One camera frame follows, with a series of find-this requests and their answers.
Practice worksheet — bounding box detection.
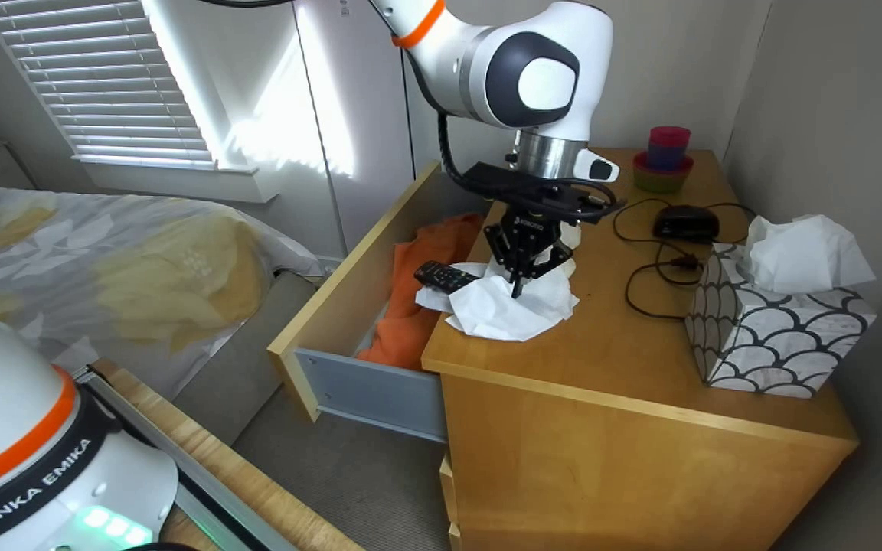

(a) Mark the scale patterned tissue box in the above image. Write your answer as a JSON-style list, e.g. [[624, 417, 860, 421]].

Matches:
[[684, 249, 878, 402]]

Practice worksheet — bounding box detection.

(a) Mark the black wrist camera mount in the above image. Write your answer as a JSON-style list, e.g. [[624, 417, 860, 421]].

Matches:
[[458, 160, 618, 225]]

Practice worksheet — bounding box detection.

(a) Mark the pink plastic cup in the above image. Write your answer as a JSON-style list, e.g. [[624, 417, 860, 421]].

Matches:
[[648, 122, 694, 155]]

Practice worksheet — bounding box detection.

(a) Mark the white window sill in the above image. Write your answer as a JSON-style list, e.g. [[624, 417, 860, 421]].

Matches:
[[70, 149, 280, 205]]

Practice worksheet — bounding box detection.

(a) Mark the white plush toy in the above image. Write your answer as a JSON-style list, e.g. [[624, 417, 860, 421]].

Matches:
[[557, 217, 585, 253]]

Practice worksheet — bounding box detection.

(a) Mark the purple plastic cup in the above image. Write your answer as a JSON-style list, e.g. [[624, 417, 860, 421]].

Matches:
[[648, 148, 693, 174]]

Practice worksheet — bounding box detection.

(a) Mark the orange cloth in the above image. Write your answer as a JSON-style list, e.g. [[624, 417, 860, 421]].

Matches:
[[359, 212, 487, 372]]

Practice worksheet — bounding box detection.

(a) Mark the white tissue in box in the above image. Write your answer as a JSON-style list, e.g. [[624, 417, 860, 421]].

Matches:
[[736, 212, 878, 300]]

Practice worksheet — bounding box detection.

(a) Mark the white pulled tissue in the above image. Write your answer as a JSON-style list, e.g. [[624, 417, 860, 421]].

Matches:
[[413, 249, 583, 347]]

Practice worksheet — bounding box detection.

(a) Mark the open wooden drawer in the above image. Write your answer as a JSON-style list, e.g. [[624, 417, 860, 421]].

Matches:
[[267, 162, 487, 448]]

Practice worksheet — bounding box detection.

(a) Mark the green plastic cup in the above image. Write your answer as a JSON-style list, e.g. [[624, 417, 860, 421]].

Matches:
[[632, 149, 694, 197]]

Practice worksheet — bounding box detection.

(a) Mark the thin black clock cable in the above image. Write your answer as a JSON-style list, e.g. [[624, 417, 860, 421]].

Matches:
[[611, 193, 766, 326]]

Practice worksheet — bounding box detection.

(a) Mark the white window blind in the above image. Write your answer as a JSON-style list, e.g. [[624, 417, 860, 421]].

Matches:
[[0, 0, 221, 172]]

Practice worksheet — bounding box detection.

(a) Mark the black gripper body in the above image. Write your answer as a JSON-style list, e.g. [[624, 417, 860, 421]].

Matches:
[[499, 197, 574, 246]]

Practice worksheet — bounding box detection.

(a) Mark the bed with white cover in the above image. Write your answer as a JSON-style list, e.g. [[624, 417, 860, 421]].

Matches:
[[0, 179, 343, 410]]

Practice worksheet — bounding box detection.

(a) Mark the wooden nightstand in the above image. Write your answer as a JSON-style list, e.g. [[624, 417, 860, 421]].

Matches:
[[419, 144, 865, 551]]

